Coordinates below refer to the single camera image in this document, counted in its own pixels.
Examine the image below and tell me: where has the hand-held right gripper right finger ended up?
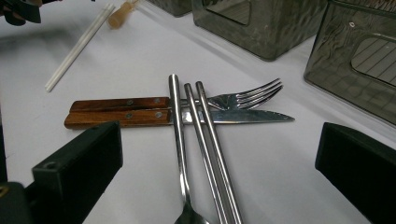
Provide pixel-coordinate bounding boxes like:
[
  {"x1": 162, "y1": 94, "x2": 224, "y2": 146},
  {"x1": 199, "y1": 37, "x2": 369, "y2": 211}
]
[{"x1": 315, "y1": 121, "x2": 396, "y2": 224}]

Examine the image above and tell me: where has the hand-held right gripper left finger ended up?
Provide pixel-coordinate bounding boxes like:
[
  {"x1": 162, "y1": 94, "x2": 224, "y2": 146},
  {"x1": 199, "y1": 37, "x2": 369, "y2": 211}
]
[{"x1": 32, "y1": 120, "x2": 124, "y2": 224}]

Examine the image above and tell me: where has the wooden handled steel knife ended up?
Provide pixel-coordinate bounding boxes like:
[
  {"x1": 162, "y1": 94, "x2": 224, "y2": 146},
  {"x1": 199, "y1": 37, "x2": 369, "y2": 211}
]
[{"x1": 64, "y1": 107, "x2": 295, "y2": 130}]

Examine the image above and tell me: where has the wooden handled steel fork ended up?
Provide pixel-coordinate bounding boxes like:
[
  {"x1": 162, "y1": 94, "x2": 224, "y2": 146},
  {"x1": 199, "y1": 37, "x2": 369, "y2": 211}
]
[{"x1": 69, "y1": 77, "x2": 284, "y2": 113}]

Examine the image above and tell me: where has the small amber spoon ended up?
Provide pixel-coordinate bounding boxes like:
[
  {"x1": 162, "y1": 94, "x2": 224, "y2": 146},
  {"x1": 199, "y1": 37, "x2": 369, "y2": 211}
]
[{"x1": 106, "y1": 0, "x2": 139, "y2": 30}]

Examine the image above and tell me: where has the steel spoon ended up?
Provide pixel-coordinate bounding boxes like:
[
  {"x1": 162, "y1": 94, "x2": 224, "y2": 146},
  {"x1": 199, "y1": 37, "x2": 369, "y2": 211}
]
[{"x1": 168, "y1": 73, "x2": 210, "y2": 224}]

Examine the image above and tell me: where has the smoky clear plastic bin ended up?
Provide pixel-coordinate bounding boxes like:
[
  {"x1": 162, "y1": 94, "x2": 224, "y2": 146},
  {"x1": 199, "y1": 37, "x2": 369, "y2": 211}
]
[
  {"x1": 146, "y1": 0, "x2": 193, "y2": 18},
  {"x1": 191, "y1": 0, "x2": 329, "y2": 62},
  {"x1": 304, "y1": 0, "x2": 396, "y2": 126}
]

